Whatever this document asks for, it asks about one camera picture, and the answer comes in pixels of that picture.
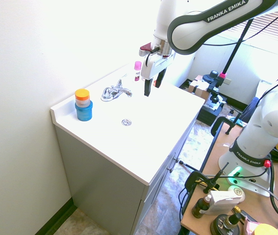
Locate black storage box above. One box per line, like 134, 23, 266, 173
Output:
196, 95, 227, 127

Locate red wrist camera mount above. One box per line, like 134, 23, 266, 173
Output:
139, 42, 153, 57

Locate blue round jar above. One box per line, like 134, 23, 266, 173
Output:
75, 100, 94, 122

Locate dark amber dropper bottle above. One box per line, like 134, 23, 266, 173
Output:
192, 194, 212, 219

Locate black tripod head camera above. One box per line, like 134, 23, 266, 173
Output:
202, 70, 232, 103

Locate metal cabinet handle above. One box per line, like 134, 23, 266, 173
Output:
167, 157, 179, 172

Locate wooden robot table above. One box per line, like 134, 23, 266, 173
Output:
179, 121, 278, 235

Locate small dark dropper bottle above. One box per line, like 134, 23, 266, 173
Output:
224, 212, 242, 230

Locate white sink countertop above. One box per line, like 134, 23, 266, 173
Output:
50, 61, 206, 186

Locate yellow round lid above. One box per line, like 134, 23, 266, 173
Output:
253, 223, 278, 235

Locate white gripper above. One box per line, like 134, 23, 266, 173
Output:
140, 52, 176, 97

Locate black round jar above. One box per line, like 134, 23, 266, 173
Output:
210, 213, 241, 235

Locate orange lidded jar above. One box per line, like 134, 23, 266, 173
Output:
75, 89, 91, 108

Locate black C-clamp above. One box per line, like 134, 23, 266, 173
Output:
210, 117, 237, 136
185, 162, 229, 194

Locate grey vanity cabinet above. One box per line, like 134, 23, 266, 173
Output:
54, 111, 201, 235

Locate white cardboard box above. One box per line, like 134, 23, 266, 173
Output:
205, 190, 243, 216

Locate window blinds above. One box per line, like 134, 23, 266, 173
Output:
217, 4, 278, 55

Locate black camera stand pole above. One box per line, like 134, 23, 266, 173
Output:
220, 17, 254, 77

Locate pink capped bottle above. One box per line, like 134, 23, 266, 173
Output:
134, 61, 142, 82

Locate chrome two-handle faucet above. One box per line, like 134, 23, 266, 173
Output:
101, 79, 133, 102

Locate white round container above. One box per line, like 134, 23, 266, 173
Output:
227, 185, 246, 203

